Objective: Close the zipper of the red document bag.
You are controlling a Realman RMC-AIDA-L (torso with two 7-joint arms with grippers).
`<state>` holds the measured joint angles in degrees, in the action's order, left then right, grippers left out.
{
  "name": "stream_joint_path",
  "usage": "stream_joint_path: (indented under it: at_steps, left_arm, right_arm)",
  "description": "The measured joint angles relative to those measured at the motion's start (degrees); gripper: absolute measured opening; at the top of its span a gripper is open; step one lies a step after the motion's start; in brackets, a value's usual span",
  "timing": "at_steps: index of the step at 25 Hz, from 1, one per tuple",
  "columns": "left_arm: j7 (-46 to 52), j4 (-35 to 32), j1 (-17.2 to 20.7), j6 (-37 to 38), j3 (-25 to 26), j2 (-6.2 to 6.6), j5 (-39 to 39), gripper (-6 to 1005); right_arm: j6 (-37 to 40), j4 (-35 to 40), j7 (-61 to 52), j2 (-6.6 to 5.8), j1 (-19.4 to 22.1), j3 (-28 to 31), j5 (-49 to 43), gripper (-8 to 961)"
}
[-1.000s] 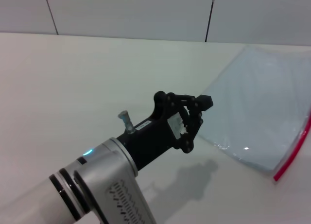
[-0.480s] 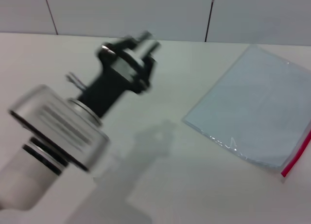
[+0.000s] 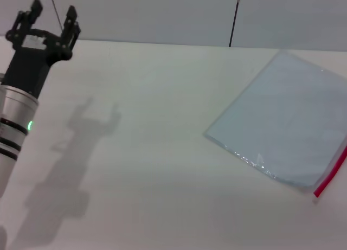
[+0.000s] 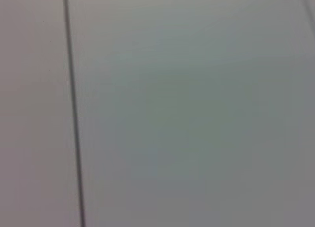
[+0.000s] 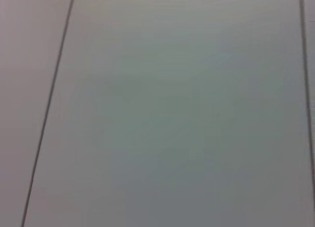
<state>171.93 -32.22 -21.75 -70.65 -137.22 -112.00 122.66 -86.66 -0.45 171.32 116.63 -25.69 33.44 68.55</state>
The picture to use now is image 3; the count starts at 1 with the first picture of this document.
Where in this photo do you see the clear document bag red zipper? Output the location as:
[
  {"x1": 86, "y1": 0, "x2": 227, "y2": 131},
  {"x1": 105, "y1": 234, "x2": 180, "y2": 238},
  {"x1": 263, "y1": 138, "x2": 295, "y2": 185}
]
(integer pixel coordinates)
[{"x1": 203, "y1": 50, "x2": 347, "y2": 198}]

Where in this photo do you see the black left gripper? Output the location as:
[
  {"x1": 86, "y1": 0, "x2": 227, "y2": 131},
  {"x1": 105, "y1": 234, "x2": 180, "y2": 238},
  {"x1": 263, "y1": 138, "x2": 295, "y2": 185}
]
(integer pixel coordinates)
[{"x1": 4, "y1": 0, "x2": 82, "y2": 99}]

